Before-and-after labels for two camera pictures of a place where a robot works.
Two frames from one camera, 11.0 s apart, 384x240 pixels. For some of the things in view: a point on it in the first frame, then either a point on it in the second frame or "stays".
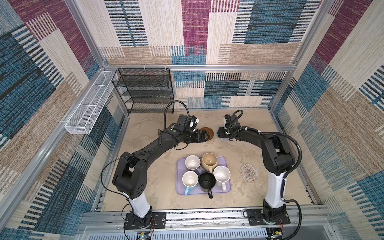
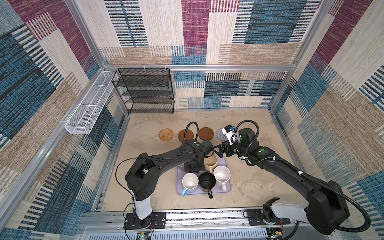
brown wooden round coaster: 209,131 stays
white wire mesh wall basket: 82,120 stays
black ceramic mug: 207,182 stays
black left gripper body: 195,137 -> 195,168
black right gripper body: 223,132 -> 236,148
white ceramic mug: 222,174 stays
